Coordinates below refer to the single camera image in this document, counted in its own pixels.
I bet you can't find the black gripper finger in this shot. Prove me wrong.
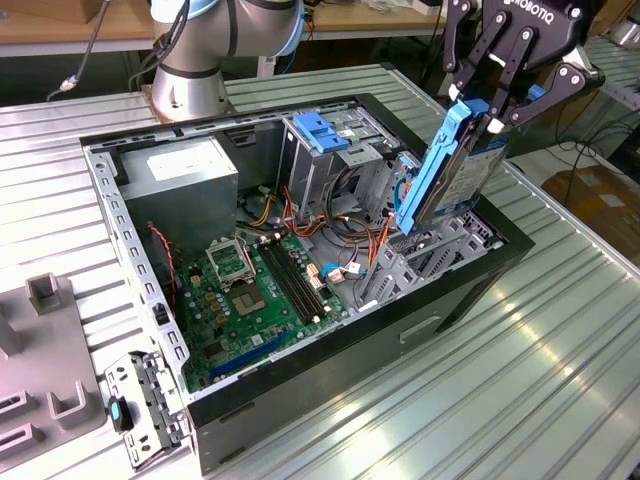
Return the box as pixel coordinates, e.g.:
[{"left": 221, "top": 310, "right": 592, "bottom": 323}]
[
  {"left": 442, "top": 0, "right": 507, "bottom": 101},
  {"left": 487, "top": 27, "right": 607, "bottom": 134}
]

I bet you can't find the hard disk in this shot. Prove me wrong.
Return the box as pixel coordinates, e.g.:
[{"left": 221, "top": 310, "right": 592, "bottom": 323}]
[{"left": 396, "top": 84, "right": 546, "bottom": 236}]

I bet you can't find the grey metal disk bay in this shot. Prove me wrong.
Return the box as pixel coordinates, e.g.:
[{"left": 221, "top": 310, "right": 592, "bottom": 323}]
[{"left": 352, "top": 199, "right": 504, "bottom": 311}]

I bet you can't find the metal slat side table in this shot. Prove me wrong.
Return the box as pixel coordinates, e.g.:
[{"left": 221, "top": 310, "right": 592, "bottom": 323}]
[{"left": 582, "top": 34, "right": 640, "bottom": 146}]

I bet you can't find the silver metal cylinder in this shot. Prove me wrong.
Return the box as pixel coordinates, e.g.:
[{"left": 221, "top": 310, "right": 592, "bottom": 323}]
[{"left": 609, "top": 17, "right": 640, "bottom": 49}]

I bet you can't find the wooden desk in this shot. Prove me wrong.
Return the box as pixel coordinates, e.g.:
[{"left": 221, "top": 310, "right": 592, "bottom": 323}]
[{"left": 0, "top": 0, "right": 451, "bottom": 59}]

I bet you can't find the brown cardboard box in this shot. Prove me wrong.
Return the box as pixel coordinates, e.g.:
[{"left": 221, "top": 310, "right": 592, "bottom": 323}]
[{"left": 542, "top": 167, "right": 640, "bottom": 241}]

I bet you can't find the blue plastic drive latch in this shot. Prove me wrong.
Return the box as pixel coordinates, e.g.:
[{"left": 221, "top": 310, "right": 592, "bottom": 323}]
[{"left": 293, "top": 112, "right": 351, "bottom": 155}]

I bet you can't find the grey optical drive cage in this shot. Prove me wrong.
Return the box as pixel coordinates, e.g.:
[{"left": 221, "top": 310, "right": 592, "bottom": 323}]
[{"left": 277, "top": 102, "right": 401, "bottom": 224}]

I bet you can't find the black RAM slot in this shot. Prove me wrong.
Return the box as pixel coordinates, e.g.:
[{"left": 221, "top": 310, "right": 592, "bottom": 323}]
[
  {"left": 273, "top": 236, "right": 326, "bottom": 319},
  {"left": 257, "top": 241, "right": 314, "bottom": 326},
  {"left": 279, "top": 233, "right": 332, "bottom": 314},
  {"left": 264, "top": 239, "right": 320, "bottom": 324}
]

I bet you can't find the metal socket cover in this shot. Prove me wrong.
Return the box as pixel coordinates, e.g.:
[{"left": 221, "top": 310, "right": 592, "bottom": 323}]
[{"left": 205, "top": 237, "right": 257, "bottom": 289}]

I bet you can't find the grey power supply unit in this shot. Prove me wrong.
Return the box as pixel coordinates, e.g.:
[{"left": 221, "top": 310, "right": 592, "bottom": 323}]
[{"left": 115, "top": 135, "right": 240, "bottom": 261}]

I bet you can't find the CPU socket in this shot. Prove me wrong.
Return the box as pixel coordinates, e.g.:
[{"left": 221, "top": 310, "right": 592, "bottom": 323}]
[{"left": 227, "top": 282, "right": 269, "bottom": 319}]

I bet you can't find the black open PC case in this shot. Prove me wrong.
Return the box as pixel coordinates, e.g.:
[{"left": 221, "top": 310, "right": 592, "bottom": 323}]
[{"left": 78, "top": 92, "right": 536, "bottom": 476}]

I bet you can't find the cardboard box on desk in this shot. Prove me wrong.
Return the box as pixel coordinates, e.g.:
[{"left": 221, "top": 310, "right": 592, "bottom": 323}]
[{"left": 79, "top": 0, "right": 109, "bottom": 24}]

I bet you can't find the green motherboard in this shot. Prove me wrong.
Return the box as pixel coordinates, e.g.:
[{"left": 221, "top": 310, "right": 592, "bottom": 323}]
[{"left": 174, "top": 232, "right": 351, "bottom": 394}]

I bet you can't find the blue expansion slot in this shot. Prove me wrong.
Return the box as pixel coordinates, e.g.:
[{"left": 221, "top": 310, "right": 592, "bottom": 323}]
[{"left": 208, "top": 329, "right": 291, "bottom": 381}]

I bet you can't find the grey parts rack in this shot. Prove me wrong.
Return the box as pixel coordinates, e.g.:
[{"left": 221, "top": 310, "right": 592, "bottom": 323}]
[{"left": 0, "top": 272, "right": 109, "bottom": 461}]

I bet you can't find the long blue data wire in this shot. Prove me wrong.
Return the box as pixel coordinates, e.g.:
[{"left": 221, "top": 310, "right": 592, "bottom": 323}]
[{"left": 391, "top": 152, "right": 424, "bottom": 224}]

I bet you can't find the orange red wire bundle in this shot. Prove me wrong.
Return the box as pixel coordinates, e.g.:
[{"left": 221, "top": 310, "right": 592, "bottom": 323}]
[{"left": 282, "top": 184, "right": 396, "bottom": 271}]

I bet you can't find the yellow black wire bundle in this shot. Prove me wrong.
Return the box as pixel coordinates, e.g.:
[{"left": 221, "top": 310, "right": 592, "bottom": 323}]
[{"left": 248, "top": 193, "right": 277, "bottom": 227}]

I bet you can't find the short blue data wire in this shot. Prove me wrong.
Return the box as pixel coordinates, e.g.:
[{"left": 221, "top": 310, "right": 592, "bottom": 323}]
[{"left": 319, "top": 262, "right": 361, "bottom": 286}]

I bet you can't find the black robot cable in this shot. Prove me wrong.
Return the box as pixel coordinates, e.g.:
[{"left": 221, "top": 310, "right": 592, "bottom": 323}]
[{"left": 127, "top": 0, "right": 194, "bottom": 94}]

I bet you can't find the red black fan wire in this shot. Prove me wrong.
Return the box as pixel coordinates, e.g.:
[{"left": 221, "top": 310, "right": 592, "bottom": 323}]
[{"left": 147, "top": 223, "right": 179, "bottom": 306}]

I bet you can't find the black cable with metal connector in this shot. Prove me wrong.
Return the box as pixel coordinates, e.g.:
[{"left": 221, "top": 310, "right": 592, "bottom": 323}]
[{"left": 45, "top": 0, "right": 112, "bottom": 102}]

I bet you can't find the metal expansion bracket plate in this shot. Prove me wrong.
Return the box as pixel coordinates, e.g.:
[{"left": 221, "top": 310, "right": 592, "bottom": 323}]
[{"left": 102, "top": 349, "right": 196, "bottom": 471}]

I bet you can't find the black blue bracket latch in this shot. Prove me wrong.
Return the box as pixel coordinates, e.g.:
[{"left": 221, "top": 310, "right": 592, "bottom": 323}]
[{"left": 107, "top": 396, "right": 135, "bottom": 432}]

